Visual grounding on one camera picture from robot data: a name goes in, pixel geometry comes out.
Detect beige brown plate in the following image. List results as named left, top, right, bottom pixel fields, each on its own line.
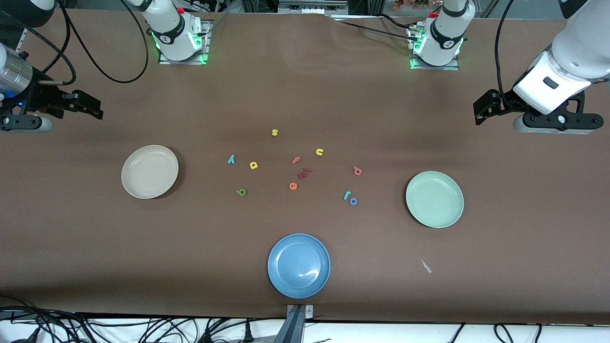
left=121, top=144, right=180, bottom=200

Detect light green plate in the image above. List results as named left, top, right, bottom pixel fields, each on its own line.
left=405, top=171, right=465, bottom=229

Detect orange artificial flowers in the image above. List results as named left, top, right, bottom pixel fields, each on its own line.
left=393, top=0, right=444, bottom=10

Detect brown table cover sheet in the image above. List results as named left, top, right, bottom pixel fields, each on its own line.
left=0, top=9, right=610, bottom=325

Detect blue plate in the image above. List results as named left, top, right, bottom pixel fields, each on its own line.
left=267, top=233, right=331, bottom=300

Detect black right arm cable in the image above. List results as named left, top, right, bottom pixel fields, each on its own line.
left=0, top=0, right=149, bottom=86

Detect thin black table cable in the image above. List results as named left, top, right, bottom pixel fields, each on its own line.
left=378, top=13, right=417, bottom=28
left=334, top=18, right=416, bottom=40

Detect grey metal rail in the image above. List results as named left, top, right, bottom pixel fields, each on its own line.
left=278, top=0, right=348, bottom=15

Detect black floor cable tangle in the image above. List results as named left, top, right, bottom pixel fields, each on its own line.
left=0, top=295, right=270, bottom=343

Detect metal table edge bracket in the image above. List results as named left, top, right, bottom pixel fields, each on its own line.
left=285, top=304, right=315, bottom=343

